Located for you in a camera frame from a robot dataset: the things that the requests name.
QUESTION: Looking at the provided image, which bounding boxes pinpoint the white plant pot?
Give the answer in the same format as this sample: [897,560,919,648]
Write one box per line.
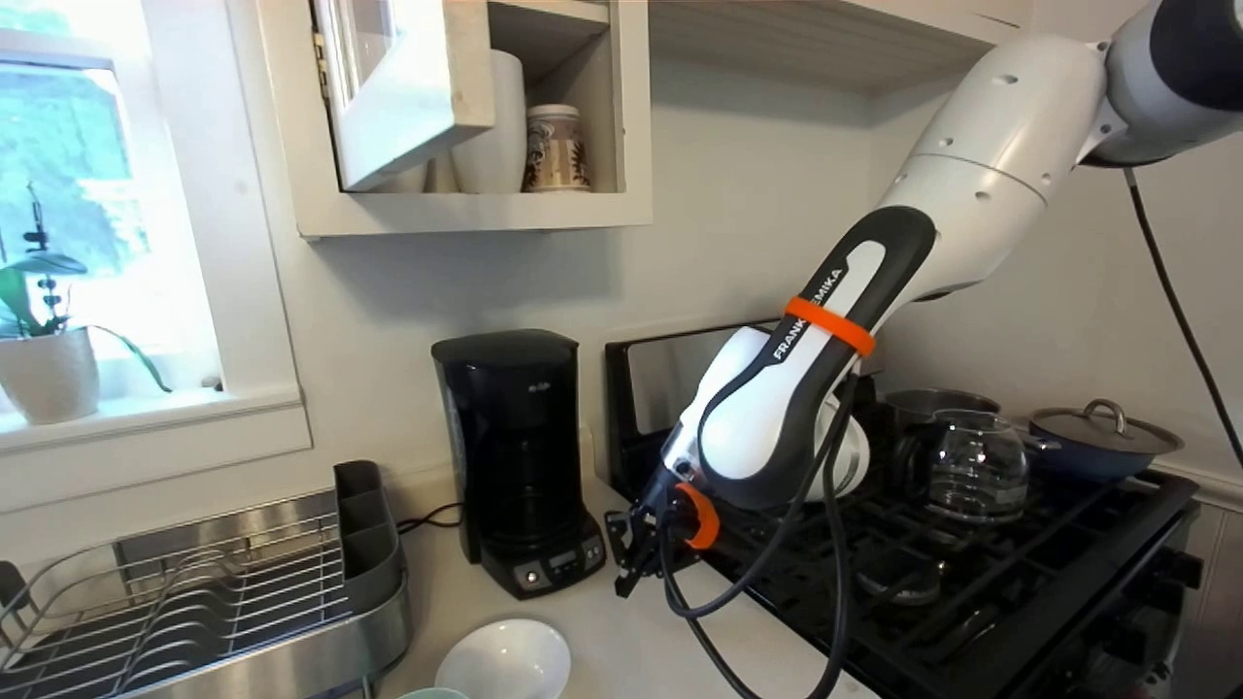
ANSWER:
[0,322,105,426]

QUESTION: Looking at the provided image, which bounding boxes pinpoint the grey pan lid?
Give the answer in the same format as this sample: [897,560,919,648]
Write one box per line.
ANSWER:
[1031,396,1185,462]

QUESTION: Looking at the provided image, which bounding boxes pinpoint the black wall cable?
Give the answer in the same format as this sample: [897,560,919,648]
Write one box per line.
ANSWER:
[1122,162,1243,473]

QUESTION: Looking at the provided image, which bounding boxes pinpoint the white framed window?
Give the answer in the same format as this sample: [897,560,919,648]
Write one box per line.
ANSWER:
[0,0,317,516]

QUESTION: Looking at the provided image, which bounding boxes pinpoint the black coffee maker cord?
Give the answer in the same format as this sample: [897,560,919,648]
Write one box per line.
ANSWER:
[392,498,467,538]

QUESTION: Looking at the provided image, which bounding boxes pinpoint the spice jar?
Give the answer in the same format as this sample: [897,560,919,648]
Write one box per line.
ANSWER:
[519,102,594,199]

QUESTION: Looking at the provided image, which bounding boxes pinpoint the black coffee maker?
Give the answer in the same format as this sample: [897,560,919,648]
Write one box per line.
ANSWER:
[427,327,611,600]

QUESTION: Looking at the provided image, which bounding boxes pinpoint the green orchid plant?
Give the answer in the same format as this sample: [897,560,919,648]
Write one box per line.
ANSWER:
[0,178,176,401]

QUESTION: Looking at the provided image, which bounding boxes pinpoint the blue pan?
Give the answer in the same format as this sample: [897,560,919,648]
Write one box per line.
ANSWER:
[1027,432,1176,488]

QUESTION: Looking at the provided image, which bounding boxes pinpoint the orange arm strap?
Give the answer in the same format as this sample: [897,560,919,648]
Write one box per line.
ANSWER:
[779,290,882,362]

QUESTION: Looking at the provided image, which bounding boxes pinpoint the white open wall cabinet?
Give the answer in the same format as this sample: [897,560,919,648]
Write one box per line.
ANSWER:
[250,0,656,244]

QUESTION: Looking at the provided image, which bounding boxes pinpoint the steel dish rack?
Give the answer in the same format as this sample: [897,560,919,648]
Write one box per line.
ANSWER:
[0,457,414,699]

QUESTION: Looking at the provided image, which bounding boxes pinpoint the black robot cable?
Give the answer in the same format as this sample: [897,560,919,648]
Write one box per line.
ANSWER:
[808,365,867,699]
[656,385,848,699]

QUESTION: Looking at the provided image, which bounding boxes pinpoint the white bowl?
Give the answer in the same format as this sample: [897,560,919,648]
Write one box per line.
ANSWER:
[430,613,573,699]

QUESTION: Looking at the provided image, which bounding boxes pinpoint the black steel gas stove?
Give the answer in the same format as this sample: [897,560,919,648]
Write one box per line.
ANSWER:
[599,314,1207,699]

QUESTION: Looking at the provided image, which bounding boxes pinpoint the white ceramic mug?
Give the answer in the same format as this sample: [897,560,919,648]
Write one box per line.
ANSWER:
[450,48,532,199]

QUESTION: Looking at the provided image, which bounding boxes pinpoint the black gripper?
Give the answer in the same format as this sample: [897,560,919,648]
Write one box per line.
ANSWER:
[606,467,698,600]

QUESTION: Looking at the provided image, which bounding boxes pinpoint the orange wrist strap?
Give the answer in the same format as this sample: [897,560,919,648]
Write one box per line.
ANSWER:
[671,477,726,554]

